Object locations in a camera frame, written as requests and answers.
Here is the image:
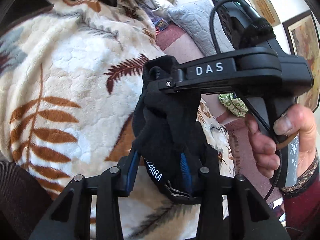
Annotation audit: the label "red patterned sleeve forearm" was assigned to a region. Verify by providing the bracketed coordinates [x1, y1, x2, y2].
[280, 156, 319, 239]

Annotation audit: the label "small framed picture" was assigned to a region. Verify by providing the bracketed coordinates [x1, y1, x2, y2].
[249, 0, 281, 27]

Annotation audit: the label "grey quilted blanket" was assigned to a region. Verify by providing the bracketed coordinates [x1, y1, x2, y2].
[166, 0, 228, 57]

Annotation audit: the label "framed wall painting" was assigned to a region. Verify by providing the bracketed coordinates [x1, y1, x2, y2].
[282, 10, 320, 113]

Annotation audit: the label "leaf pattern fleece blanket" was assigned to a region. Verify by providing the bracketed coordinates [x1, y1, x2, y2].
[0, 0, 235, 240]

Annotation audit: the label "person right hand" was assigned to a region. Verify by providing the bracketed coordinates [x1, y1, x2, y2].
[244, 103, 320, 179]

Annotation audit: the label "black pants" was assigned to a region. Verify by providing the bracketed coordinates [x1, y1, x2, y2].
[132, 55, 219, 204]

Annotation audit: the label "green patterned folded quilt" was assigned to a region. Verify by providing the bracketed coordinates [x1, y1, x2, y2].
[218, 93, 248, 118]

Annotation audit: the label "small colourful box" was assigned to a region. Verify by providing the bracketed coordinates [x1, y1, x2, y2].
[154, 18, 169, 31]

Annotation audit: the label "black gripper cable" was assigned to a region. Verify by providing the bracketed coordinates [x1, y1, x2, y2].
[209, 0, 283, 202]

